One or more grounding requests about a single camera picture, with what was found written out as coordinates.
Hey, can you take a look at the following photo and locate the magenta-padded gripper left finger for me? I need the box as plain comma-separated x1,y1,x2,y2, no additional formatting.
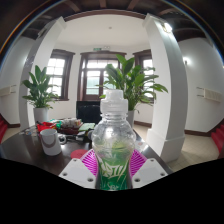
58,148,100,190

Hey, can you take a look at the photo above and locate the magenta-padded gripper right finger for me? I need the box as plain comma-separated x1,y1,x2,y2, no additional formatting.
128,148,169,189

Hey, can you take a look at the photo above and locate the clear green-label drink bottle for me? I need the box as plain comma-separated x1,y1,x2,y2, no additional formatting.
91,89,137,192

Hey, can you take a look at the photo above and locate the red round coaster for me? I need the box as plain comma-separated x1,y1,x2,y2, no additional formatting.
70,148,89,160

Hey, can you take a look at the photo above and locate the white mug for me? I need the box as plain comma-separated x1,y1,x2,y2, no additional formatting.
39,128,68,157

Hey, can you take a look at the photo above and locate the green book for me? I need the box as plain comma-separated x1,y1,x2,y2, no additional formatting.
78,122,97,132

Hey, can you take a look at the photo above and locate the red bowl of snacks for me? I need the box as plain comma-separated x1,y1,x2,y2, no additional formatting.
59,117,83,135

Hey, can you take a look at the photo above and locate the red plastic bag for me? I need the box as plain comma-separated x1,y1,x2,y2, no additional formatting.
35,121,58,133

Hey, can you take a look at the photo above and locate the potted plant in white pot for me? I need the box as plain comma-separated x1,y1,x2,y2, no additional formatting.
21,64,61,124

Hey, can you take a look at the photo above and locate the tall potted leafy plant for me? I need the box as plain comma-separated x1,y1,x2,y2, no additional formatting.
99,53,169,129

